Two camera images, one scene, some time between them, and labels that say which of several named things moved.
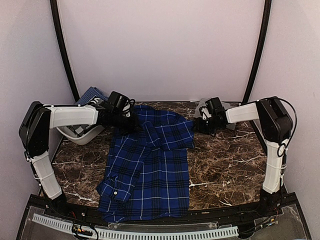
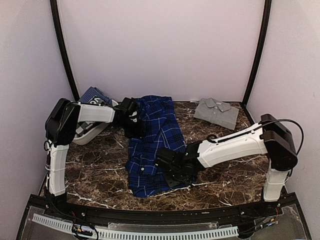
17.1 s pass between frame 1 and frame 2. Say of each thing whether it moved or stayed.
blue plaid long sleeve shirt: moved
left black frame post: stayed
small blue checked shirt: stayed
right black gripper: moved
